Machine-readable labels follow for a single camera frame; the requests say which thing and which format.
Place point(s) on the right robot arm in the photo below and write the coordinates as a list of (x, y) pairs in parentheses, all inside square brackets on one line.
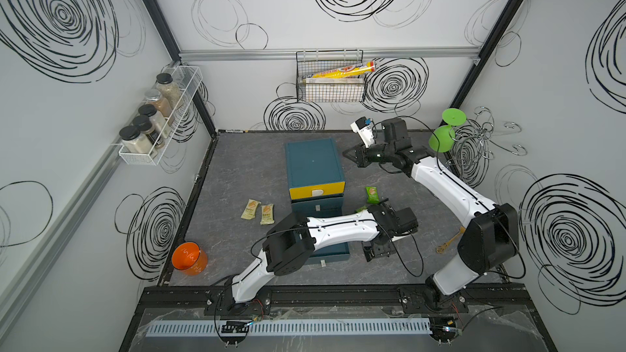
[(491, 232)]

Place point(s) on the spice jar dark contents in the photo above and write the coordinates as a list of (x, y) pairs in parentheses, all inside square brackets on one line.
[(146, 127)]

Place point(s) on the white box in basket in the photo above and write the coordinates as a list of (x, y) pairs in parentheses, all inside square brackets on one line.
[(318, 90)]

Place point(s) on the green plastic wine glass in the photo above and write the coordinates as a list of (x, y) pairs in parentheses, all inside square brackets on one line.
[(443, 138)]

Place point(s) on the yellow snack tube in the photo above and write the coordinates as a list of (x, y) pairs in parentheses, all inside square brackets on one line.
[(347, 72)]

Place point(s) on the green cookie packet one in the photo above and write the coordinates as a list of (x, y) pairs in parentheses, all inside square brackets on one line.
[(373, 195)]

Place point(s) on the white clear spice shelf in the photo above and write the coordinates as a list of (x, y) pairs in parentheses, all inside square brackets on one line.
[(185, 122)]

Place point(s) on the chrome glass holder stand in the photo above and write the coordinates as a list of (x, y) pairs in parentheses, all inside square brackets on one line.
[(475, 141)]

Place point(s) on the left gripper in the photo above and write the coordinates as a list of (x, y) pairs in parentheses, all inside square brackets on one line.
[(385, 250)]

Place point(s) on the yellow cookie packet one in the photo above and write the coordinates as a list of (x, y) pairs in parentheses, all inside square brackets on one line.
[(250, 210)]

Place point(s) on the white slotted cable duct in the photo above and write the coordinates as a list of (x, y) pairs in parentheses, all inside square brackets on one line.
[(290, 327)]

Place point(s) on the aluminium wall rail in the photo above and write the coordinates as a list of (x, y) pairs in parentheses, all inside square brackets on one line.
[(290, 53)]

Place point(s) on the teal drawer cabinet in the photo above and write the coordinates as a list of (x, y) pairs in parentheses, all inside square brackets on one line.
[(313, 162)]

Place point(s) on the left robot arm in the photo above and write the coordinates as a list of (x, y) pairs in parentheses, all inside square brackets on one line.
[(287, 247)]

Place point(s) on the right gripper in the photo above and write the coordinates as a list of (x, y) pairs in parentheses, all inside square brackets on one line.
[(359, 156)]

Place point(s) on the orange mug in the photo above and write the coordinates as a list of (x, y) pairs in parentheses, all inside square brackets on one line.
[(189, 258)]

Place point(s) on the teal bottom drawer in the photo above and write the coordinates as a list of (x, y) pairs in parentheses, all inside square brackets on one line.
[(330, 254)]

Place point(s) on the yellow top drawer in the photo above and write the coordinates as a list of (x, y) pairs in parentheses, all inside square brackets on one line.
[(318, 190)]

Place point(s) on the spice jar light contents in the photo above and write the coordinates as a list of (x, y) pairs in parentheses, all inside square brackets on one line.
[(169, 89)]

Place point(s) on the yellow cookie packet two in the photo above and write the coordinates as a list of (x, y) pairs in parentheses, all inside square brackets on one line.
[(267, 217)]

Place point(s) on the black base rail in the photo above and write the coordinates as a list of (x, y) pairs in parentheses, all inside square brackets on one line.
[(411, 298)]

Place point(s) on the black wire wall basket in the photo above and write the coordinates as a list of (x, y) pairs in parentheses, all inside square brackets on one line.
[(312, 62)]

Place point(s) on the spice jar brown contents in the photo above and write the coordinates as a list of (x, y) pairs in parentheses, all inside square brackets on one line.
[(154, 97)]

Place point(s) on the spice jar white contents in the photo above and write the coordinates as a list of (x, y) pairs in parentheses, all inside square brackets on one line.
[(134, 140)]

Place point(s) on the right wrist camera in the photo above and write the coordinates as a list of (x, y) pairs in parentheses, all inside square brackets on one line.
[(363, 127)]

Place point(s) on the spice jar beige contents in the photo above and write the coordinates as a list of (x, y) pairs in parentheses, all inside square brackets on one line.
[(157, 118)]

